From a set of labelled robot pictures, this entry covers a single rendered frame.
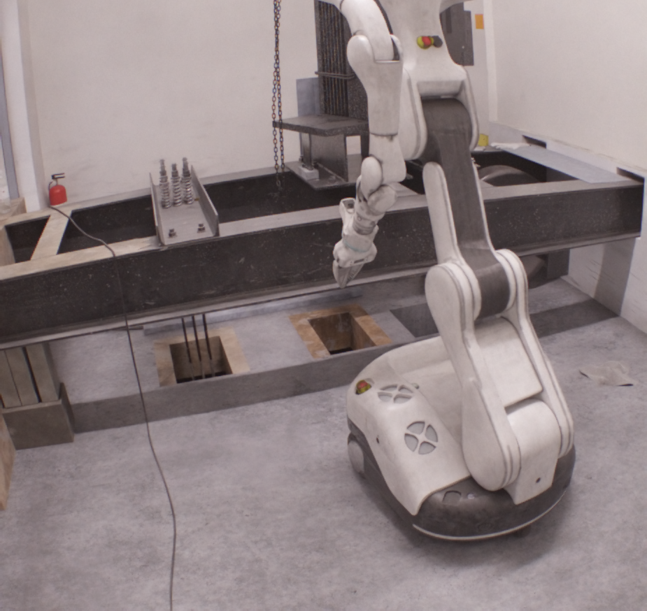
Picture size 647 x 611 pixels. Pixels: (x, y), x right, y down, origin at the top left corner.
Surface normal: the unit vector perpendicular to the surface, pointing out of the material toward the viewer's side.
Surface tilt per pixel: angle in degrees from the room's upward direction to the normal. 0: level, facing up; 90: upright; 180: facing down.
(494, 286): 69
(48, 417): 90
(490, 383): 46
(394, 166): 94
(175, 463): 0
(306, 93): 90
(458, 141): 73
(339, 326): 90
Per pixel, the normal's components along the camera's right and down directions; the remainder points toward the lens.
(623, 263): -0.95, 0.17
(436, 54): 0.39, -0.01
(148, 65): 0.31, 0.37
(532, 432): 0.19, -0.45
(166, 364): -0.05, -0.91
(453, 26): 0.54, 0.31
